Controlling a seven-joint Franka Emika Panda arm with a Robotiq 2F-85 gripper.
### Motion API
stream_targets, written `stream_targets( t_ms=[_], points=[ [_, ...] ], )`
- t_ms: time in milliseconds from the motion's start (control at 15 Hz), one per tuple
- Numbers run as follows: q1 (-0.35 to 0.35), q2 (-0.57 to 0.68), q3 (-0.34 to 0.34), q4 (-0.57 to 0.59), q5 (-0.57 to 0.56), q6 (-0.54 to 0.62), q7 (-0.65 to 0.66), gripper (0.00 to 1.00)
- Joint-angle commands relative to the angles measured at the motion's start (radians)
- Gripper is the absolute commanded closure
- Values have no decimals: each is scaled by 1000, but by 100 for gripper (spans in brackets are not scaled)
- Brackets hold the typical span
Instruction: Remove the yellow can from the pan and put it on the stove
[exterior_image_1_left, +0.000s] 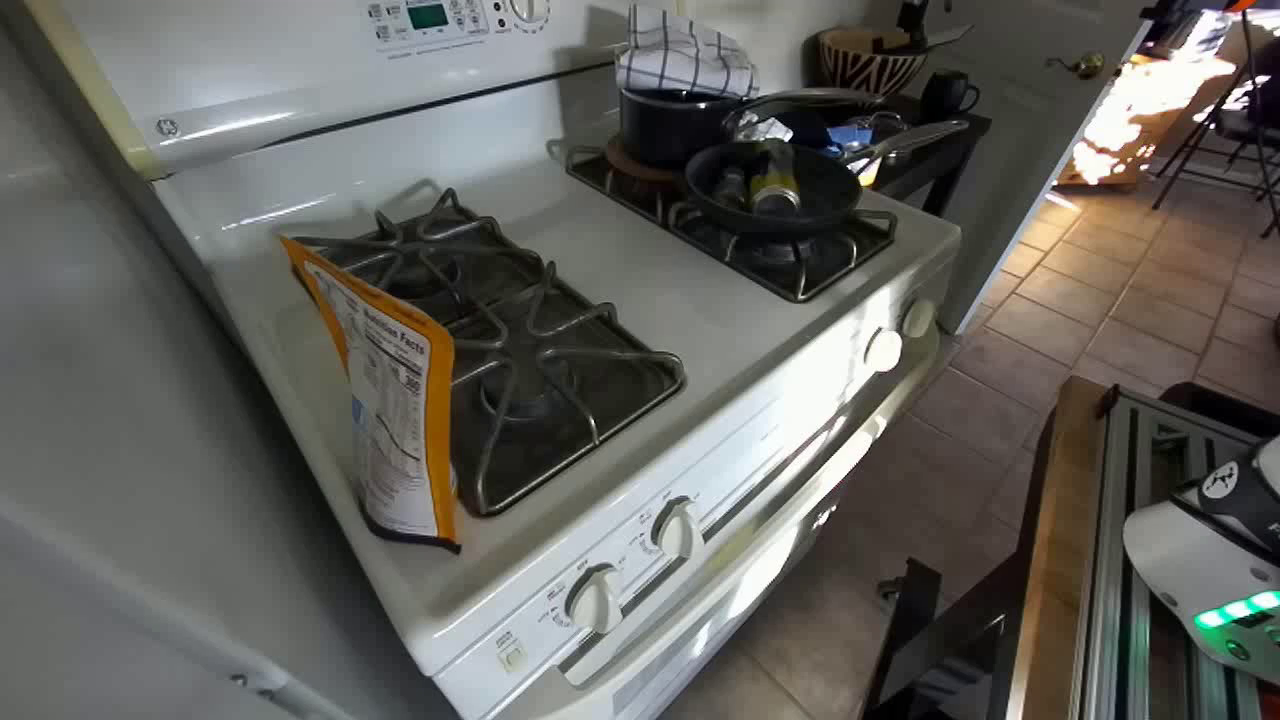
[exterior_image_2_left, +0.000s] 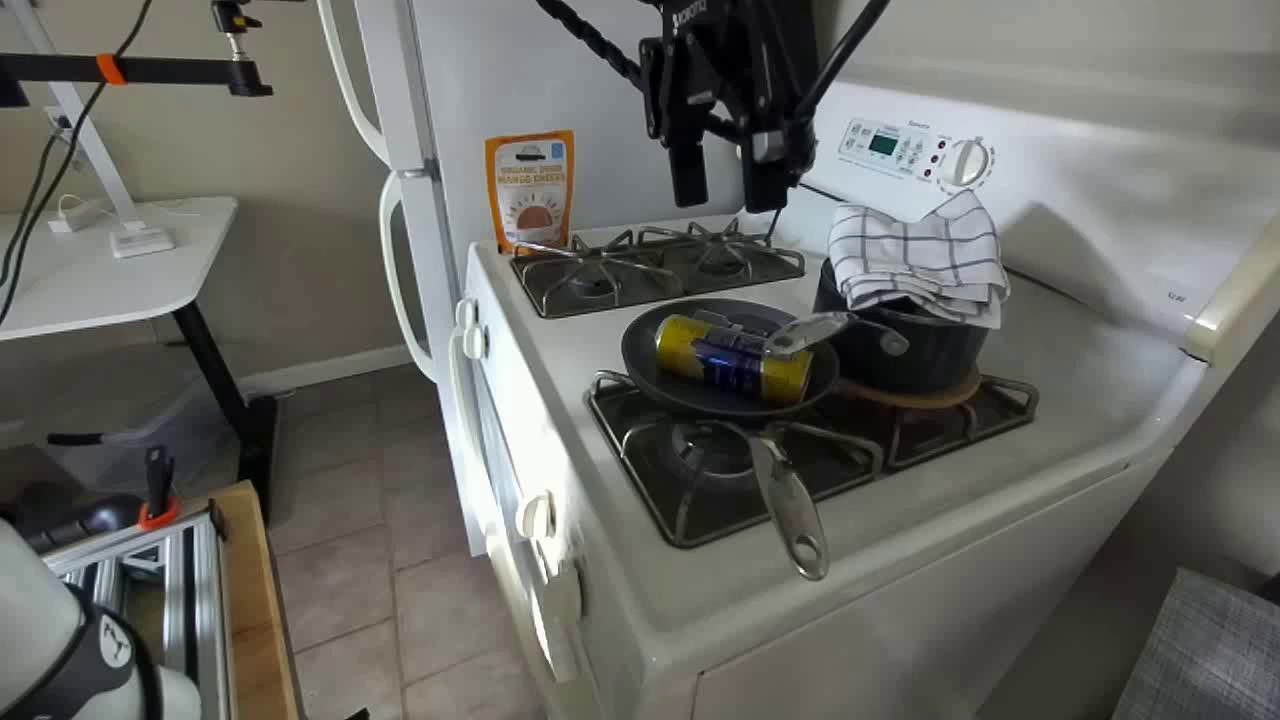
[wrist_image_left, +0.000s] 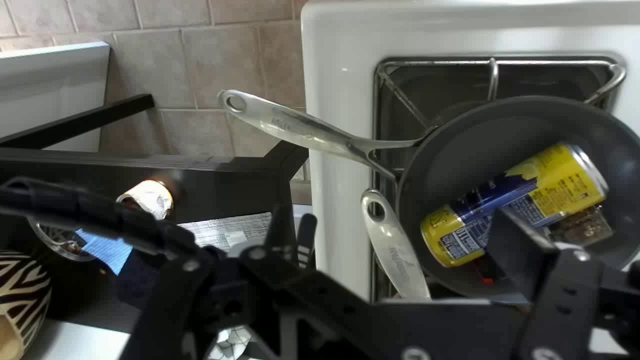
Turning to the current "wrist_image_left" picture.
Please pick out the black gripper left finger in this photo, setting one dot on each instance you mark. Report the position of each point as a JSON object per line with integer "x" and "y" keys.
{"x": 173, "y": 301}

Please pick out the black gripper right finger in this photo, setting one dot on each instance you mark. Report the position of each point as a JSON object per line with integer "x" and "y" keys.
{"x": 562, "y": 292}

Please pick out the yellow can with blue label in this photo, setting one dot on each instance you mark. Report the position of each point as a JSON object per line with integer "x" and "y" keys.
{"x": 562, "y": 177}

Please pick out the white gas stove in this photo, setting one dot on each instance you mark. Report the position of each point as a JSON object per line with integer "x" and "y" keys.
{"x": 340, "y": 101}

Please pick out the blue paper note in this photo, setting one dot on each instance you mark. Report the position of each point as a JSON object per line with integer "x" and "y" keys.
{"x": 107, "y": 252}

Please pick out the white printed paper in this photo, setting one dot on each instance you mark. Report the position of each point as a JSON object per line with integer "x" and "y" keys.
{"x": 223, "y": 232}

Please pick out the white paper roll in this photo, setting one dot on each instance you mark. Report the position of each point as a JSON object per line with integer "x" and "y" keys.
{"x": 148, "y": 198}

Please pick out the zebra pattern container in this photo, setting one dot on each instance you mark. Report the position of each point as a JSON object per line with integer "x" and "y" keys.
{"x": 23, "y": 301}

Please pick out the large black burner grate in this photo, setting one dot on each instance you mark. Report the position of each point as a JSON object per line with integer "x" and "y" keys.
{"x": 492, "y": 77}

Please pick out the white cabinet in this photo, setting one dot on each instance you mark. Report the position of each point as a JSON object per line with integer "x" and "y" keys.
{"x": 53, "y": 87}

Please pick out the black metal frame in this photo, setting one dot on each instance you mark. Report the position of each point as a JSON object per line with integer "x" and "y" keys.
{"x": 201, "y": 186}

